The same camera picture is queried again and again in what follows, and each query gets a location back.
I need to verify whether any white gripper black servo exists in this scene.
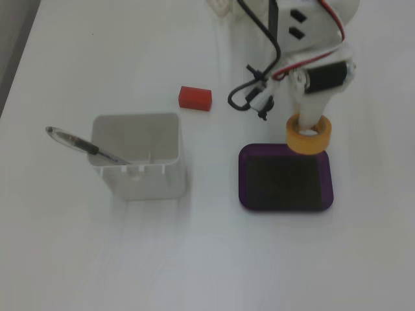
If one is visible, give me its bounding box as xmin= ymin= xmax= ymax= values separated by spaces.
xmin=285 ymin=43 xmax=358 ymax=135

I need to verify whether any yellow masking tape roll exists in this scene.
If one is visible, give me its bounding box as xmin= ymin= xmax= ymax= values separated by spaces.
xmin=285 ymin=113 xmax=333 ymax=155

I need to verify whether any purple metal tray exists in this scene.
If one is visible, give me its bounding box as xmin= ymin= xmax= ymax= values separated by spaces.
xmin=237 ymin=142 xmax=335 ymax=214

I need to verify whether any black square tray mat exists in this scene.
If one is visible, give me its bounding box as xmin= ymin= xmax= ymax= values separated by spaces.
xmin=243 ymin=154 xmax=326 ymax=208

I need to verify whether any red rectangular block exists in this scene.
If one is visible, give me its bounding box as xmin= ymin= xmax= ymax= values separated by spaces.
xmin=178 ymin=85 xmax=213 ymax=112

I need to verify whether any white plastic pen holder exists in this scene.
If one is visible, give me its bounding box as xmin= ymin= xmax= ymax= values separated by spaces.
xmin=88 ymin=111 xmax=188 ymax=202

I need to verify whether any clear ballpoint pen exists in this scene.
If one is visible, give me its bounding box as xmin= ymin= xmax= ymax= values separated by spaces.
xmin=45 ymin=126 xmax=133 ymax=166

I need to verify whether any black cable tie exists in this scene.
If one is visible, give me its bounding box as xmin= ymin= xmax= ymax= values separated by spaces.
xmin=256 ymin=96 xmax=276 ymax=122
xmin=245 ymin=63 xmax=263 ymax=81

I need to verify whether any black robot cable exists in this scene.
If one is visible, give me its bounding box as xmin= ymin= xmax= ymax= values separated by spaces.
xmin=226 ymin=0 xmax=282 ymax=111

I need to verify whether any red and white servo wire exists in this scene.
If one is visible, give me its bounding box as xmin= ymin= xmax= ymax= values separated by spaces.
xmin=271 ymin=0 xmax=347 ymax=82

